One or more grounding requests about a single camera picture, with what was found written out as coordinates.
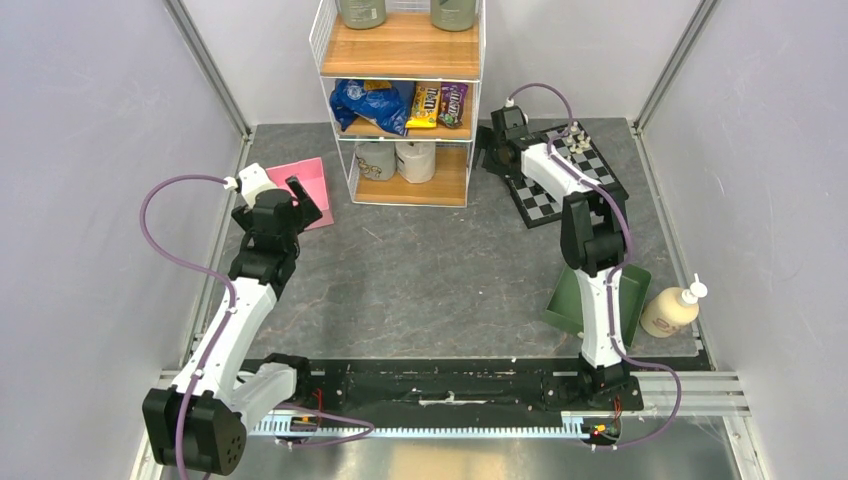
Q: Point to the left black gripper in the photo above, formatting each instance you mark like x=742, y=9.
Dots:
x=304, y=212

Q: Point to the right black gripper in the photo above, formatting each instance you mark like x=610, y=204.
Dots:
x=485, y=139

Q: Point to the black white chess board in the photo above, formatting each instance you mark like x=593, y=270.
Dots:
x=596, y=169

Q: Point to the white wire wooden shelf rack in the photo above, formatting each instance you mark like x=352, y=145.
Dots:
x=406, y=47

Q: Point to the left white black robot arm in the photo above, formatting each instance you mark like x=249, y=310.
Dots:
x=201, y=421

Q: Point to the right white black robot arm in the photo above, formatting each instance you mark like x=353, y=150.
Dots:
x=594, y=241

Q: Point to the white chess pieces corner group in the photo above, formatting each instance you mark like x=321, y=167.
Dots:
x=577, y=140

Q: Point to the pink plastic bin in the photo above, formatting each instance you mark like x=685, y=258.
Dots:
x=310, y=173

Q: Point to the brown M&M candy bag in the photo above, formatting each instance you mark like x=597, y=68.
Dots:
x=452, y=103

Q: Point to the yellow M&M candy bag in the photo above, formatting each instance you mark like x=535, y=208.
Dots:
x=425, y=106

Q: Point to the white toilet paper roll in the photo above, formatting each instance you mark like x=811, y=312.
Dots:
x=416, y=161

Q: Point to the blue snack bag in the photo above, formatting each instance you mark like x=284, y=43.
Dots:
x=386, y=104

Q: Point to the right green bottle on shelf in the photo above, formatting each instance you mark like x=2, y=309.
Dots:
x=453, y=15

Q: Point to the green bottle on shelf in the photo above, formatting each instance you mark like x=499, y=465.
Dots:
x=453, y=15
x=362, y=14

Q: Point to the left green bottle on shelf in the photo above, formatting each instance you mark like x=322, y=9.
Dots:
x=362, y=14

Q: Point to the green plastic tray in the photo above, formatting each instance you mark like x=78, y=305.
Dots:
x=564, y=311

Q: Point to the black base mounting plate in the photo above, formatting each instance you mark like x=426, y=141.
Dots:
x=548, y=384

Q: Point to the cream pump lotion bottle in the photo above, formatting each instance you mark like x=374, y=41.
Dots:
x=673, y=308

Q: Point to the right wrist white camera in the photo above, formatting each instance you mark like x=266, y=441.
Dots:
x=513, y=116

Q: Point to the wrist white camera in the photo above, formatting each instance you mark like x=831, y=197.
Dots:
x=513, y=116
x=249, y=183

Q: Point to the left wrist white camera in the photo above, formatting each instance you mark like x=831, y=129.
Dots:
x=249, y=183

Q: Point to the white cable duct strip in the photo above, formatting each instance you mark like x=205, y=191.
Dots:
x=284, y=425

